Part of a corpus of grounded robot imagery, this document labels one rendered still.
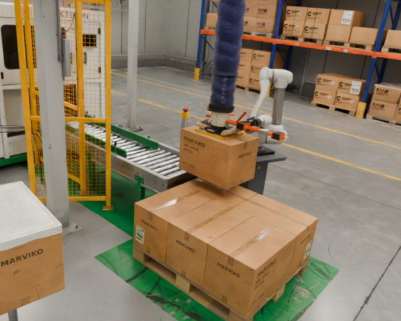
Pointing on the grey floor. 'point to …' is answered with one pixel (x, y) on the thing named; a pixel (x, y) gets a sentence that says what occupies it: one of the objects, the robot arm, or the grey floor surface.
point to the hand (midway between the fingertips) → (244, 125)
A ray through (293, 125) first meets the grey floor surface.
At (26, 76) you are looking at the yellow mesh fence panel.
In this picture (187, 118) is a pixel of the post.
